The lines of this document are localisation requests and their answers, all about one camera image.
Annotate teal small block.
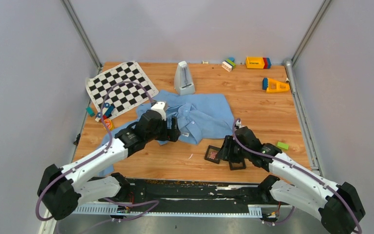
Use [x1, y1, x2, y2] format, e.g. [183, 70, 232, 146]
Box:
[86, 107, 95, 117]

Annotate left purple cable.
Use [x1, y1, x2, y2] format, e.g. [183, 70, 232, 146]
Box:
[35, 80, 160, 223]

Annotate yellow round toy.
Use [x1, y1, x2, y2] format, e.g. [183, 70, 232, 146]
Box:
[103, 118, 114, 131]

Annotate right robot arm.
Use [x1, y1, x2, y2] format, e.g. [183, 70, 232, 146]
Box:
[218, 126, 366, 234]

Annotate white green blue blocks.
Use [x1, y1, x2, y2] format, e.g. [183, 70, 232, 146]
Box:
[221, 57, 236, 72]

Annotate black square frame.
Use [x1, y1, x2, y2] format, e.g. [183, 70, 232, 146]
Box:
[204, 145, 220, 164]
[228, 160, 246, 171]

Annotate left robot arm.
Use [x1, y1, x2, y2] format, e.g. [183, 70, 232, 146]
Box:
[36, 110, 181, 221]

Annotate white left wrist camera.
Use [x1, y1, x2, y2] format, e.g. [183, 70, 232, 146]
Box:
[150, 101, 168, 120]

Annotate small green block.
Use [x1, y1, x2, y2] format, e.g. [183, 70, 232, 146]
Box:
[277, 141, 290, 151]

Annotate yellow blue toy wedge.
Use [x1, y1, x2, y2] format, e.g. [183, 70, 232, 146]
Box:
[262, 78, 290, 93]

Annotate purple cable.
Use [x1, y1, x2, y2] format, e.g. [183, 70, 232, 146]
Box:
[232, 117, 363, 234]
[35, 80, 160, 223]

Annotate black white checkerboard mat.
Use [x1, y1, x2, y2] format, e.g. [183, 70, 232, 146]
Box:
[85, 61, 159, 118]

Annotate gold leaf brooch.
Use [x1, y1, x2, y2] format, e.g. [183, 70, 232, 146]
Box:
[208, 150, 218, 160]

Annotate light blue shirt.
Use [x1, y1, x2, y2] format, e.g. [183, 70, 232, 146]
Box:
[98, 90, 235, 177]

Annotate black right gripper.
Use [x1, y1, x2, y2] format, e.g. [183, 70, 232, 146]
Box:
[215, 136, 250, 164]

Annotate grey pipe in corner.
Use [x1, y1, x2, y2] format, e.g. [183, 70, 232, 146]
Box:
[283, 58, 296, 95]

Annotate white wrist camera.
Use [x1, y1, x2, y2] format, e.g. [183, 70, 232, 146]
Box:
[234, 119, 244, 129]
[150, 101, 168, 120]

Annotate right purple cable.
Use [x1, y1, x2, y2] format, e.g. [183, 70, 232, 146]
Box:
[232, 117, 363, 234]

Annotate white metronome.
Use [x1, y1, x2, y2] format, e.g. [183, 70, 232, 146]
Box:
[174, 61, 196, 96]

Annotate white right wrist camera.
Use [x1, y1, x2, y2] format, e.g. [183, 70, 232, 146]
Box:
[234, 119, 244, 129]

